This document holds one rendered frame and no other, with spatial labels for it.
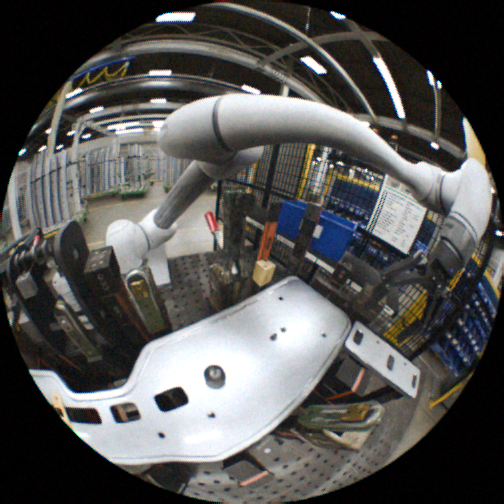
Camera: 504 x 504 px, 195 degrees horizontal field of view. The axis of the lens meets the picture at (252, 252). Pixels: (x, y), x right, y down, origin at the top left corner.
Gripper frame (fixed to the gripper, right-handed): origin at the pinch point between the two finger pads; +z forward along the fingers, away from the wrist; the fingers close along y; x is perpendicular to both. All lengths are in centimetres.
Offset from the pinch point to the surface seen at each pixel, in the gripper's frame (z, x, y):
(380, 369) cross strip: 5.7, 6.5, -6.5
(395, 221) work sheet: -19.3, -37.0, 4.5
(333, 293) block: 9.3, -10.6, 11.6
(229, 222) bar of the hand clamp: -2.5, 13.4, 36.0
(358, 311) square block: 6.6, -7.4, 3.3
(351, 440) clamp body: 3.4, 24.6, -0.6
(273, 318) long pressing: 11.4, 9.7, 20.8
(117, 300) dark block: 13, 33, 41
